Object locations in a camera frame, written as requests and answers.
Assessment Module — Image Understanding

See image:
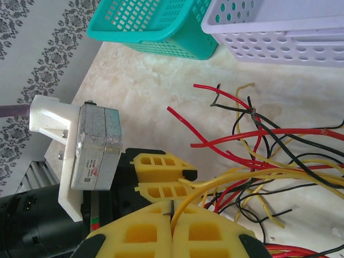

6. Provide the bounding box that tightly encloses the lavender plastic basket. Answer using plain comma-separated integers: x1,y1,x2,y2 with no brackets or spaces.
200,0,344,68

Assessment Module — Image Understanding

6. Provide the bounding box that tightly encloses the yellow cable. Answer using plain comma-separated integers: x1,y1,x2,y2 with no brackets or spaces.
178,171,344,189
235,82,344,197
233,188,285,229
170,158,344,226

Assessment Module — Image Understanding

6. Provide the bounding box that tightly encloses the teal plastic basket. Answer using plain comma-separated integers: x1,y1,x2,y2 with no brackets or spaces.
86,0,220,60

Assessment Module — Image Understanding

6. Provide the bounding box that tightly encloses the black cable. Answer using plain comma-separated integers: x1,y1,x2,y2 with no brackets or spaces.
247,96,344,181
236,185,293,242
231,109,272,162
210,83,344,130

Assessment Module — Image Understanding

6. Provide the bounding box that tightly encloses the red cable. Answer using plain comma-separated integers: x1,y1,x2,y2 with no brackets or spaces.
193,83,266,162
166,106,344,175
190,128,344,148

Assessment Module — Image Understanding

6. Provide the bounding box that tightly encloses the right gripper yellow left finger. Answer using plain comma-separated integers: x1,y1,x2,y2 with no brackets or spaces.
71,200,173,258

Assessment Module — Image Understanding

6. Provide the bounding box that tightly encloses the aluminium side rail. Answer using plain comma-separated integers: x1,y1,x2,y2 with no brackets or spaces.
17,160,59,198

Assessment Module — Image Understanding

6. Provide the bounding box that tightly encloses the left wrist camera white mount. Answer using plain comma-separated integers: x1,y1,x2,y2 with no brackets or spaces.
28,94,124,223

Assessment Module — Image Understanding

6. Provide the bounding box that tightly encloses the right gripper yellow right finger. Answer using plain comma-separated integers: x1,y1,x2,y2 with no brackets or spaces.
171,204,273,258

